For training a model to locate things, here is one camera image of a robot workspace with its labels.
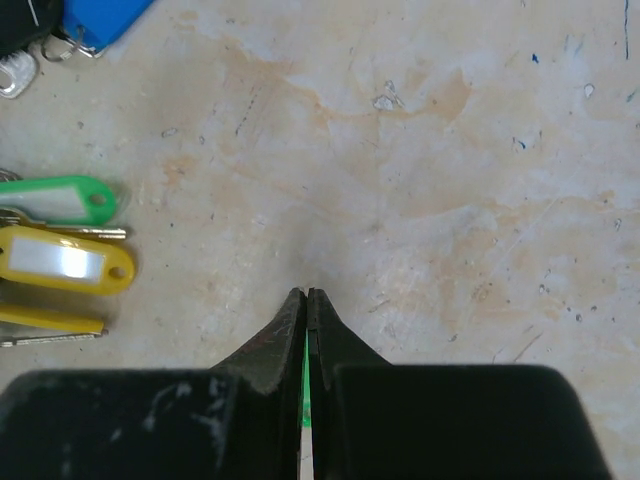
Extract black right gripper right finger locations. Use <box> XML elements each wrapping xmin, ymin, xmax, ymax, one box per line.
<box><xmin>308</xmin><ymin>289</ymin><xmax>611</xmax><ymax>479</ymax></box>

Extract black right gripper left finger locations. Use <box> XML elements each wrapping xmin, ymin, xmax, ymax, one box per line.
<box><xmin>1</xmin><ymin>289</ymin><xmax>306</xmax><ymax>479</ymax></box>

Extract key with yellow tag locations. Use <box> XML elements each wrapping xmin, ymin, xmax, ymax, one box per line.
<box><xmin>1</xmin><ymin>226</ymin><xmax>136</xmax><ymax>295</ymax></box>

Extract key with blue tag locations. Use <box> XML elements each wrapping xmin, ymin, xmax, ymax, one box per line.
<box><xmin>40</xmin><ymin>0</ymin><xmax>153</xmax><ymax>63</ymax></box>

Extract key with black tag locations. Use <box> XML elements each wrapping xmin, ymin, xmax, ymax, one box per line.
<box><xmin>1</xmin><ymin>0</ymin><xmax>63</xmax><ymax>99</ymax></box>

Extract key with green tag on ring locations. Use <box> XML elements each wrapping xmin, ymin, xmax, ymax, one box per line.
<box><xmin>1</xmin><ymin>169</ymin><xmax>128</xmax><ymax>241</ymax></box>

